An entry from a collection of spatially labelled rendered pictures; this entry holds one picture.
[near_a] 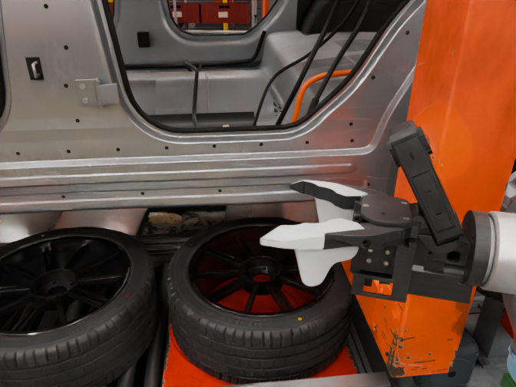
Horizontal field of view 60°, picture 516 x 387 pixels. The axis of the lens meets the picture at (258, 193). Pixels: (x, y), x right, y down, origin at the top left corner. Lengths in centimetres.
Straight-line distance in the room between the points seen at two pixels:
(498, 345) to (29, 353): 147
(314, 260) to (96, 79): 101
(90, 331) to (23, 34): 83
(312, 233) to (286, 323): 98
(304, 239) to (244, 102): 174
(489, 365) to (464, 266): 134
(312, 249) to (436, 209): 12
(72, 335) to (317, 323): 71
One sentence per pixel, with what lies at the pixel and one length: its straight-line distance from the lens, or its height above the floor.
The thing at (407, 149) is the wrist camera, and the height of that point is 131.
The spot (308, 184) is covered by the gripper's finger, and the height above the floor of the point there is 123.
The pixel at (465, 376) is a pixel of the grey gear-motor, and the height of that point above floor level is 30.
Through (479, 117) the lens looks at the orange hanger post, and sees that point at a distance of 90.
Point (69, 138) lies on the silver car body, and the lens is 142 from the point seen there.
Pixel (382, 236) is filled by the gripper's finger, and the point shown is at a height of 125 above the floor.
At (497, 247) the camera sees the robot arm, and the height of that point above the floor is 124.
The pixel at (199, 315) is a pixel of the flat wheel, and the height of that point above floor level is 50.
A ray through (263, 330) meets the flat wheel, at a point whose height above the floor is 50.
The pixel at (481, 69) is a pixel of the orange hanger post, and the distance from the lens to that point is 87.
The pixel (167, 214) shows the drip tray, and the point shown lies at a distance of 287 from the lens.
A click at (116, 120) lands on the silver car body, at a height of 104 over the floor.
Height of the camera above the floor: 146
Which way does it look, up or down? 29 degrees down
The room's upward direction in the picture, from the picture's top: straight up
